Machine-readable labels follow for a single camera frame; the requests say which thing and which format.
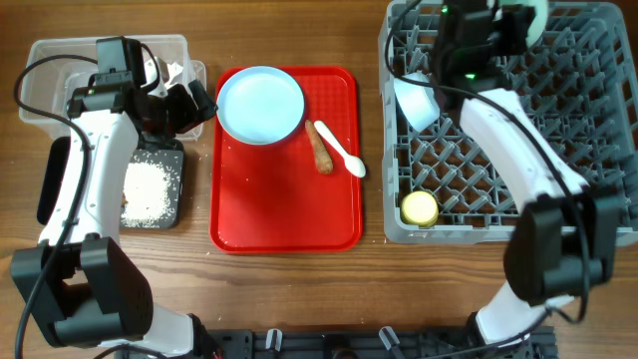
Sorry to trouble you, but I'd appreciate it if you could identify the clear plastic waste bin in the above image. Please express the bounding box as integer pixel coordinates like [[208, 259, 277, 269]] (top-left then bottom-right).
[[14, 35, 206, 151]]

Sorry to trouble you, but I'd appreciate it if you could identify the red serving tray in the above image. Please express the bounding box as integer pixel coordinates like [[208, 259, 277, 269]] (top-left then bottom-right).
[[209, 66, 363, 254]]

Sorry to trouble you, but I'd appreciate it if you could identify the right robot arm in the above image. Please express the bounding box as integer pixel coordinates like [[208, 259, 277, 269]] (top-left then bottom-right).
[[430, 1, 621, 348]]

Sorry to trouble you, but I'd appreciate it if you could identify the brown carrot stick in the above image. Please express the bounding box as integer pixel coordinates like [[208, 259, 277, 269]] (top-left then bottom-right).
[[304, 120, 333, 175]]

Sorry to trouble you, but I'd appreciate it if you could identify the light green bowl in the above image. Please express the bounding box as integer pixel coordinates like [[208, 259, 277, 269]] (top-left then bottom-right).
[[499, 0, 549, 48]]

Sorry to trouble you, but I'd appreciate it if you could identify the yellow plastic cup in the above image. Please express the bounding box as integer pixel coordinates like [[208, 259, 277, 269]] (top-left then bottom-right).
[[400, 190, 439, 227]]

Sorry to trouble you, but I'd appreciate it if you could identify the white rice pile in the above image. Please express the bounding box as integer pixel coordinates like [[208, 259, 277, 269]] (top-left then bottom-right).
[[121, 163, 174, 228]]

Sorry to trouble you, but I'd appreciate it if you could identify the large light blue plate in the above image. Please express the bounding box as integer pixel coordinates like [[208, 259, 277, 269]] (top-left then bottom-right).
[[217, 66, 305, 146]]

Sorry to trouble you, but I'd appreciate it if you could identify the grey dishwasher rack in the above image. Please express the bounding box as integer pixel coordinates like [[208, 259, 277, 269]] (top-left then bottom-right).
[[378, 1, 637, 246]]

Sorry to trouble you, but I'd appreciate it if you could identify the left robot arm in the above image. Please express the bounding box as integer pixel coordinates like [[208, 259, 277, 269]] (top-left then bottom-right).
[[10, 36, 223, 358]]

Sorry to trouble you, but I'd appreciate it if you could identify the small light blue bowl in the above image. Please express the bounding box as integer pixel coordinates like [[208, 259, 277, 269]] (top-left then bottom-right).
[[394, 78, 441, 133]]

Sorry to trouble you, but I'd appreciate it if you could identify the white plastic spoon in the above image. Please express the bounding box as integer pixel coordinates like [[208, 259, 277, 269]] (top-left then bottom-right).
[[314, 121, 367, 179]]

